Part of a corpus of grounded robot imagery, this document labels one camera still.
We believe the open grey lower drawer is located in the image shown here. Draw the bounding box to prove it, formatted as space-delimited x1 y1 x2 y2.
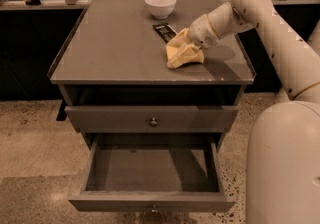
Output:
69 133 235 212

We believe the white ceramic bowl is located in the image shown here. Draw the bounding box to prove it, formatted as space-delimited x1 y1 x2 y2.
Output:
145 0 177 19

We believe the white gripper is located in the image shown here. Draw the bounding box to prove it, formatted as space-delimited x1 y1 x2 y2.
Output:
165 13 221 70

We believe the black snack bar packet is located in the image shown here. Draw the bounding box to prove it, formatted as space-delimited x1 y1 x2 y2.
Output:
153 23 177 43

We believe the grey drawer cabinet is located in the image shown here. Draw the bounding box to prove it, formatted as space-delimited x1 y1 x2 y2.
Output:
47 0 257 156

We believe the lower drawer metal knob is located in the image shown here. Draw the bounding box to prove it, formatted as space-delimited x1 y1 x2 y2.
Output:
151 205 158 213

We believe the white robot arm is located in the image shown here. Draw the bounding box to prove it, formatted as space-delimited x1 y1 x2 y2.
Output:
166 0 320 224

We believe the round metal drawer knob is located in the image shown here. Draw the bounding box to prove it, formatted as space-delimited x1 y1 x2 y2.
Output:
149 118 158 127

